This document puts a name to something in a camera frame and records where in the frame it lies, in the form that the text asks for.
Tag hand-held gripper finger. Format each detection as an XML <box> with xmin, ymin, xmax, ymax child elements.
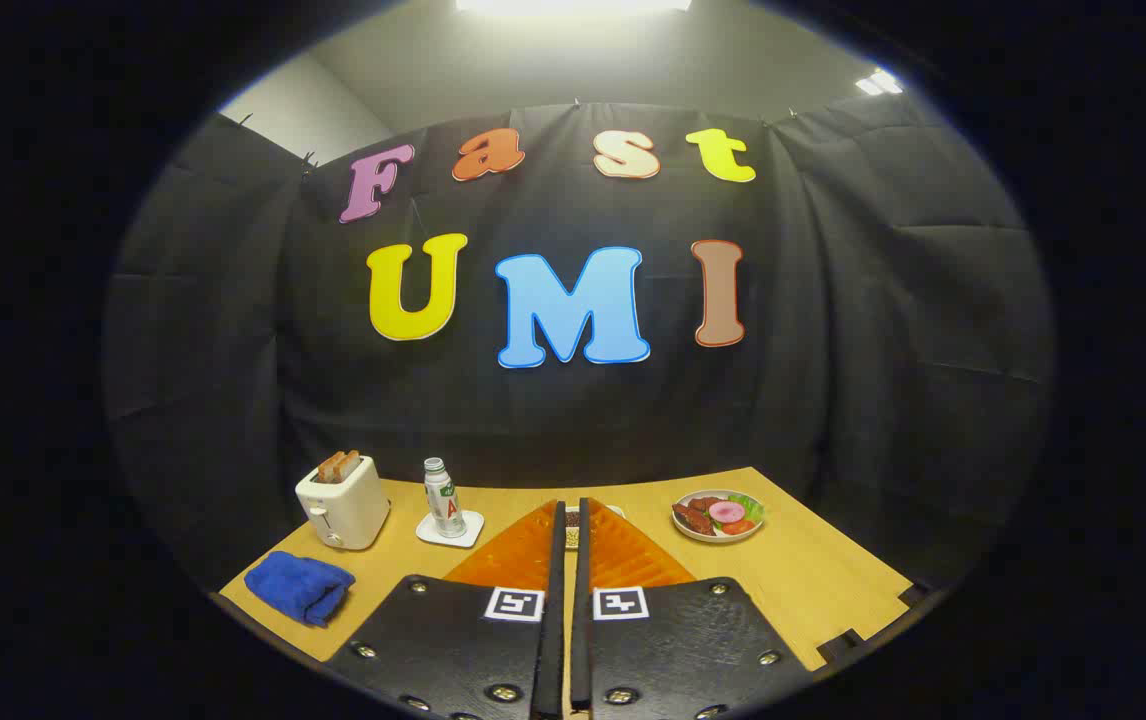
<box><xmin>570</xmin><ymin>497</ymin><xmax>816</xmax><ymax>720</ymax></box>
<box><xmin>323</xmin><ymin>500</ymin><xmax>567</xmax><ymax>720</ymax></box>

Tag white divided snack tray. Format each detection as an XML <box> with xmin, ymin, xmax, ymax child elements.
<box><xmin>563</xmin><ymin>505</ymin><xmax>626</xmax><ymax>551</ymax></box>

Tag small white drink bottle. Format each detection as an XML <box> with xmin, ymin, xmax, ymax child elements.
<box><xmin>423</xmin><ymin>458</ymin><xmax>467</xmax><ymax>539</ymax></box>

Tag white square coaster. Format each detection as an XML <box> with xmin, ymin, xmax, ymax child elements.
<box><xmin>416</xmin><ymin>510</ymin><xmax>485</xmax><ymax>549</ymax></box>

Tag white plate with food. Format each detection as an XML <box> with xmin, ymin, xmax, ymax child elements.
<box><xmin>672</xmin><ymin>489</ymin><xmax>765</xmax><ymax>544</ymax></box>

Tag white toaster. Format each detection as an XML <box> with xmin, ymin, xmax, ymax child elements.
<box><xmin>295</xmin><ymin>455</ymin><xmax>392</xmax><ymax>551</ymax></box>

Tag blue folded towel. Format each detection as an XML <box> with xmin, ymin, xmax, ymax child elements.
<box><xmin>244</xmin><ymin>551</ymin><xmax>356</xmax><ymax>628</ymax></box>

